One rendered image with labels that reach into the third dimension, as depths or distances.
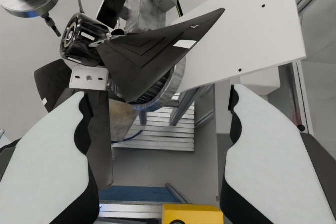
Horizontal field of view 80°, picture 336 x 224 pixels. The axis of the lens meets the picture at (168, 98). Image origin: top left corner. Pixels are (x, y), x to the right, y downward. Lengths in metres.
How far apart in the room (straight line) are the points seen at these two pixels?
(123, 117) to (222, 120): 0.42
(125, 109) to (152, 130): 0.95
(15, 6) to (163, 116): 1.42
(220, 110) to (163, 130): 0.80
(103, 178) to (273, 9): 0.51
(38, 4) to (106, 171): 0.32
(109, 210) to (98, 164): 0.39
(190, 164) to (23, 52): 1.71
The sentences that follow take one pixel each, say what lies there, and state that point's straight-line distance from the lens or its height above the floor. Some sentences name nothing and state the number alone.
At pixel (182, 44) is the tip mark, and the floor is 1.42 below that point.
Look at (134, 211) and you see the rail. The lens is 0.84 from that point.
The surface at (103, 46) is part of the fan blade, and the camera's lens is 0.44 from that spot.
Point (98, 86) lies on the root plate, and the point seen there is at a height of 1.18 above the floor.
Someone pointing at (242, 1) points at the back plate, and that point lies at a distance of 0.59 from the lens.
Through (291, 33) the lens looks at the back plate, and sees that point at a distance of 0.48.
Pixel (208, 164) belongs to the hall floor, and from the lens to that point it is 1.74.
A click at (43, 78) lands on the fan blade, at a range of 0.80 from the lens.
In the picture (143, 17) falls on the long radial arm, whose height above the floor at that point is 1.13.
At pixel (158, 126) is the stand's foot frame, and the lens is 1.61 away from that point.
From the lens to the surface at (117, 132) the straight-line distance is 0.71.
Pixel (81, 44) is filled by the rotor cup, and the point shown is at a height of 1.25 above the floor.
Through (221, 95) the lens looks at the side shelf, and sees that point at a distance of 0.91.
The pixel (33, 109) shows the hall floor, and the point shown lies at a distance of 1.95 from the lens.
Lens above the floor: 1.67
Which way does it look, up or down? 72 degrees down
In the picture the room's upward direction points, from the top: 17 degrees clockwise
